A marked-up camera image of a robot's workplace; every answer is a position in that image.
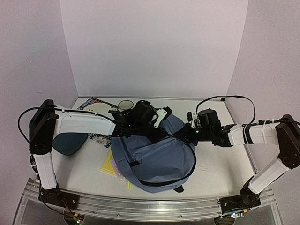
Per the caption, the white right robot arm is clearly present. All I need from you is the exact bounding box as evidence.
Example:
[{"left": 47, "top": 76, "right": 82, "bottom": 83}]
[{"left": 175, "top": 109, "right": 300, "bottom": 216}]

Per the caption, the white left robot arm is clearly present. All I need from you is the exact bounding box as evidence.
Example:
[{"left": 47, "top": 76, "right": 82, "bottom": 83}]
[{"left": 29, "top": 99, "right": 172, "bottom": 209}]

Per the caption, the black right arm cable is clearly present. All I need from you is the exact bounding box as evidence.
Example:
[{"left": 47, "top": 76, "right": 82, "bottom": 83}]
[{"left": 195, "top": 95, "right": 281, "bottom": 125}]

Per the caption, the patterned patchwork placemat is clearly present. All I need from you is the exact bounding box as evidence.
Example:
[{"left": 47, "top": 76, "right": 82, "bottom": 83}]
[{"left": 74, "top": 97, "right": 119, "bottom": 148}]

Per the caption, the yellow book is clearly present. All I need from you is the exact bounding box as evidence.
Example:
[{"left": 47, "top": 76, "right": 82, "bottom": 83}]
[{"left": 101, "top": 150, "right": 116, "bottom": 175}]

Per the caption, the cream and blue plate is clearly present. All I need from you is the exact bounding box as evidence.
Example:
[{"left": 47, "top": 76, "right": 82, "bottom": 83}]
[{"left": 83, "top": 103, "right": 112, "bottom": 116}]

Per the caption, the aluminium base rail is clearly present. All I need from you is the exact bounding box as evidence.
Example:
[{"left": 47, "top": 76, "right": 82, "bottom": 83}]
[{"left": 13, "top": 179, "right": 283, "bottom": 225}]

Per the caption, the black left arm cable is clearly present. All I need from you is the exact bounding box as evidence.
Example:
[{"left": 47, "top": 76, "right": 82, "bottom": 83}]
[{"left": 18, "top": 106, "right": 59, "bottom": 143}]

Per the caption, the white ribbed mug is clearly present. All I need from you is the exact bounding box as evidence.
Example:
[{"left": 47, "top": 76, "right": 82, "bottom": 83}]
[{"left": 118, "top": 100, "right": 134, "bottom": 111}]

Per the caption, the blue grey backpack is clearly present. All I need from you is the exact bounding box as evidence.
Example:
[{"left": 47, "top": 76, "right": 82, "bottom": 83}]
[{"left": 111, "top": 114, "right": 197, "bottom": 194}]

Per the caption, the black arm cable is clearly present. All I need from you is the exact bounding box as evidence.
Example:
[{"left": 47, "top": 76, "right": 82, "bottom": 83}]
[
  {"left": 18, "top": 106, "right": 59, "bottom": 143},
  {"left": 195, "top": 95, "right": 281, "bottom": 125}
]

